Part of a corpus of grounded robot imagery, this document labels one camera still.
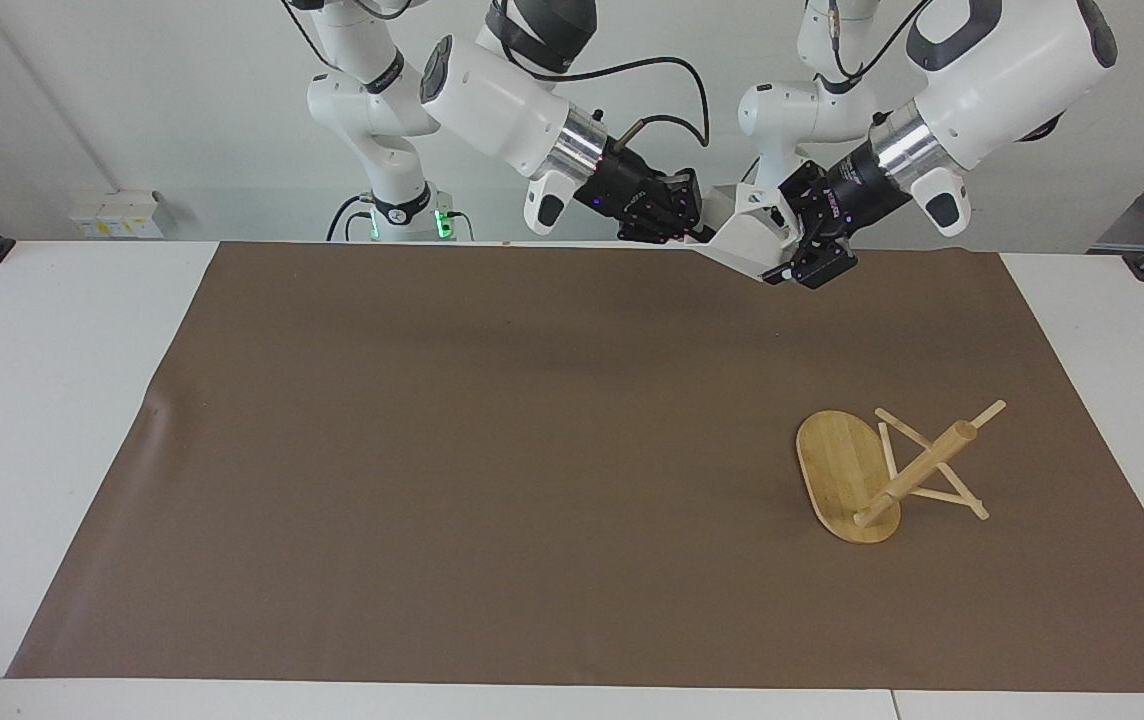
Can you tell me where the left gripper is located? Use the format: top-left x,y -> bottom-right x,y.
778,148 -> 915,292

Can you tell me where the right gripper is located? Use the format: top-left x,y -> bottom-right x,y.
582,138 -> 704,247

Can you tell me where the white faceted cup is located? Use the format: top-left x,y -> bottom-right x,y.
690,183 -> 801,287

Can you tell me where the wooden cup rack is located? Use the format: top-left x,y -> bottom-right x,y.
794,399 -> 1009,546

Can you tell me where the black cable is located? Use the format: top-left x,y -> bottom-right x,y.
825,0 -> 934,83
325,193 -> 376,243
542,57 -> 712,149

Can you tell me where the white wall socket box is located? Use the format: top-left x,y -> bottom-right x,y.
69,189 -> 166,240

